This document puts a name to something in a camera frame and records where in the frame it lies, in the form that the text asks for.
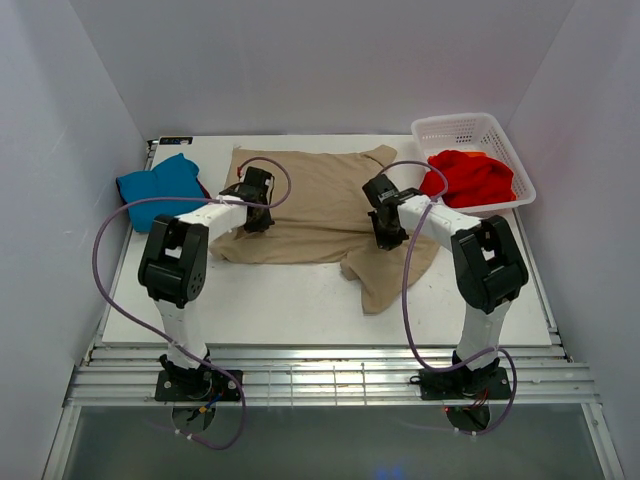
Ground beige t shirt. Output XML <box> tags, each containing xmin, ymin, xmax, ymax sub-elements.
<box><xmin>210</xmin><ymin>145</ymin><xmax>439</xmax><ymax>314</ymax></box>

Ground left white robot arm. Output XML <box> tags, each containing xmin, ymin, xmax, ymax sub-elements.
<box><xmin>138</xmin><ymin>167</ymin><xmax>275</xmax><ymax>374</ymax></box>

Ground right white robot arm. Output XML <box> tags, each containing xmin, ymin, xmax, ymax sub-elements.
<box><xmin>362</xmin><ymin>174</ymin><xmax>529</xmax><ymax>375</ymax></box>

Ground folded dark red shirt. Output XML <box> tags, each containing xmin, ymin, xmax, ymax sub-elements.
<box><xmin>197</xmin><ymin>180</ymin><xmax>212</xmax><ymax>198</ymax></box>

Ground folded blue t shirt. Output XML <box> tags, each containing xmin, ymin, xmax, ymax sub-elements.
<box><xmin>116</xmin><ymin>153</ymin><xmax>205</xmax><ymax>233</ymax></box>

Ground red t shirt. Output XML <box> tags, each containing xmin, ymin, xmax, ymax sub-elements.
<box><xmin>428</xmin><ymin>150</ymin><xmax>516</xmax><ymax>208</ymax></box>

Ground white plastic basket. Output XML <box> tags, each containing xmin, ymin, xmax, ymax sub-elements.
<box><xmin>411</xmin><ymin>113</ymin><xmax>536</xmax><ymax>215</ymax></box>

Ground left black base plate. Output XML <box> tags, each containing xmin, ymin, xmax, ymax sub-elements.
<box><xmin>154</xmin><ymin>370</ymin><xmax>243</xmax><ymax>403</ymax></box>

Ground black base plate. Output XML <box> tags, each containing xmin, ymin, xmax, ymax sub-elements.
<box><xmin>154</xmin><ymin>370</ymin><xmax>243</xmax><ymax>403</ymax></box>
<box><xmin>409</xmin><ymin>367</ymin><xmax>512</xmax><ymax>400</ymax></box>

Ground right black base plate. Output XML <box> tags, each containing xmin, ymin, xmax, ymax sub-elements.
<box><xmin>409</xmin><ymin>367</ymin><xmax>512</xmax><ymax>400</ymax></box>

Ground aluminium frame rails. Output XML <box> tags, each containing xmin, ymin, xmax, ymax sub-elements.
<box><xmin>66</xmin><ymin>344</ymin><xmax>600</xmax><ymax>407</ymax></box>

